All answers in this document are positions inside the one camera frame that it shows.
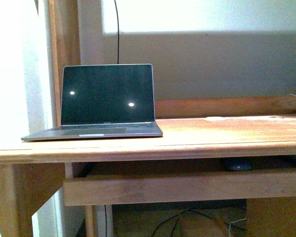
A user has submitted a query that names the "wooden keyboard drawer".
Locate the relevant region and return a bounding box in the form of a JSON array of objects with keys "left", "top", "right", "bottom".
[{"left": 64, "top": 168, "right": 296, "bottom": 206}]

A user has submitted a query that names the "black hanging wall cable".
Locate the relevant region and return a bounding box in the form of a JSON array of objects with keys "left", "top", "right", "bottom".
[{"left": 113, "top": 0, "right": 120, "bottom": 65}]

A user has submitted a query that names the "wooden desk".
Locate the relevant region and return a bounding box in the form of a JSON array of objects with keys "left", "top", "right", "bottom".
[{"left": 0, "top": 95, "right": 296, "bottom": 237}]

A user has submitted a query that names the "white thin cable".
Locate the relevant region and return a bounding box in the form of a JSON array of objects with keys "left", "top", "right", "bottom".
[{"left": 227, "top": 217, "right": 247, "bottom": 237}]

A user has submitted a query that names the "grey open laptop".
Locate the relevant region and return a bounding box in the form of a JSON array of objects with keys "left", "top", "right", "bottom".
[{"left": 21, "top": 64, "right": 163, "bottom": 142}]

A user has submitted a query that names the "dark grey computer mouse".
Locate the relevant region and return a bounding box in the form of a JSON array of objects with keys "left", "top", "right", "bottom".
[{"left": 223, "top": 160, "right": 253, "bottom": 172}]

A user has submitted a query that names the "black floor cable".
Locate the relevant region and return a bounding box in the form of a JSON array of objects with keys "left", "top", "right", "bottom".
[{"left": 154, "top": 208, "right": 227, "bottom": 237}]

